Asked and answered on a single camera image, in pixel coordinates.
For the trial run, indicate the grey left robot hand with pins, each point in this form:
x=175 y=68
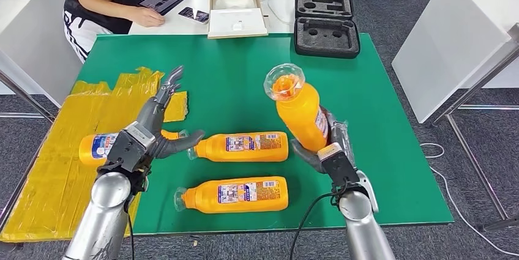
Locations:
x=150 y=116

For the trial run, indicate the person's right hand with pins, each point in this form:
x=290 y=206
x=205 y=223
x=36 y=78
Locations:
x=149 y=17

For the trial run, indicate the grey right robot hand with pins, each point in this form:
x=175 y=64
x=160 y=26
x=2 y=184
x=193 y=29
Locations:
x=344 y=136

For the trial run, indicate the orange detergent bottle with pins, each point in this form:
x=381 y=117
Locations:
x=215 y=150
x=202 y=199
x=87 y=150
x=302 y=116

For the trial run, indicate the person's right forearm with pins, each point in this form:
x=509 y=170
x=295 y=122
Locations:
x=103 y=6

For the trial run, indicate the person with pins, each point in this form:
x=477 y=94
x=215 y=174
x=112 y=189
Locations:
x=101 y=19

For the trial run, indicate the smartphone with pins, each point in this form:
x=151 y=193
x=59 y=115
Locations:
x=194 y=16

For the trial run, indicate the white moulded box insert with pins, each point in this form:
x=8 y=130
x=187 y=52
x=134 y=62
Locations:
x=235 y=3

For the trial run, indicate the open cardboard box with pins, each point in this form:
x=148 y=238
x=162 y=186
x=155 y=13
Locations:
x=237 y=24

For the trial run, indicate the green table board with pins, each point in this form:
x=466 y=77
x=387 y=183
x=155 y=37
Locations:
x=243 y=88

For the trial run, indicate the black foam-lined case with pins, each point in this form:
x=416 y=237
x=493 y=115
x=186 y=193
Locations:
x=327 y=37

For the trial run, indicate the yellow taped plastic sheet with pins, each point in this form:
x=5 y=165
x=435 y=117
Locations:
x=52 y=177

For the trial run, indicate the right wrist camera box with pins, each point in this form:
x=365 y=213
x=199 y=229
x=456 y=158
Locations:
x=338 y=167

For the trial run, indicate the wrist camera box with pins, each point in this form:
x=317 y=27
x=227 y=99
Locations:
x=129 y=148
x=338 y=167

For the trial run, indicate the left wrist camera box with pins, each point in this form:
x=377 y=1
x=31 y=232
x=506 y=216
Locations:
x=129 y=148

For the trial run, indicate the silver metal frame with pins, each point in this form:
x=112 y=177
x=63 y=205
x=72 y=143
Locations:
x=24 y=94
x=486 y=75

